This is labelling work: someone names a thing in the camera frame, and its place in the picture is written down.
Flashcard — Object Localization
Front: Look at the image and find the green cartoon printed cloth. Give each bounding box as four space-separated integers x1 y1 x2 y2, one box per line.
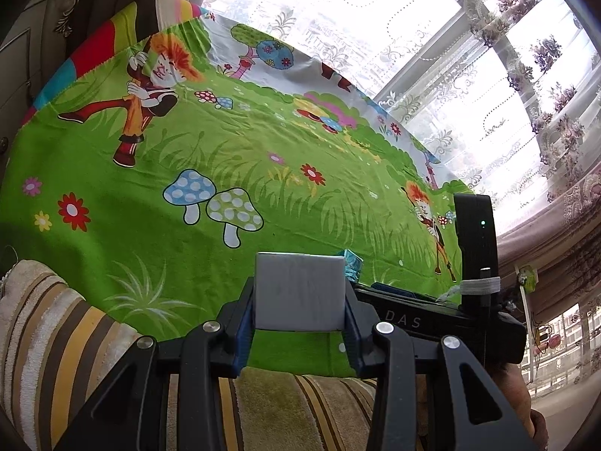
0 2 475 379

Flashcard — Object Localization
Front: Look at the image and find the mauve patterned curtain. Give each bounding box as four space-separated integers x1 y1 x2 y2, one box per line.
495 164 601 325

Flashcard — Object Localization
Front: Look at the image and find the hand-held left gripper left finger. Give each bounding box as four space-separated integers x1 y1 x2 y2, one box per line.
54 277 257 451

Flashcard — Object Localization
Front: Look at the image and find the teal box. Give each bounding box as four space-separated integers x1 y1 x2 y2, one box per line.
340 249 364 285

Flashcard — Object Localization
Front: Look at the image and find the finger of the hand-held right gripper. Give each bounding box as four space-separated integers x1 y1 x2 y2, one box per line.
354 282 459 308

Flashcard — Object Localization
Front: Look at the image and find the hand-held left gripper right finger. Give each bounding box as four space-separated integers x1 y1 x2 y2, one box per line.
345 282 538 451

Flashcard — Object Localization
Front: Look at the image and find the striped beige towel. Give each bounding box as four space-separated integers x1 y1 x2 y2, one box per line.
0 258 423 451

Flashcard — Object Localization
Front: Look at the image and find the white cube box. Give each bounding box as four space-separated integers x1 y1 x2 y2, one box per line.
255 252 349 333

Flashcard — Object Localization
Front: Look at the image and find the white lace curtain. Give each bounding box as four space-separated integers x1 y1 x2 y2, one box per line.
202 0 601 236

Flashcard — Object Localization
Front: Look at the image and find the person's right hand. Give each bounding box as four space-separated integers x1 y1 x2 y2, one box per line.
491 364 548 451

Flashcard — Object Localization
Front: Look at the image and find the cream carved nightstand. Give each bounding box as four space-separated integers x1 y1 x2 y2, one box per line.
0 0 163 170

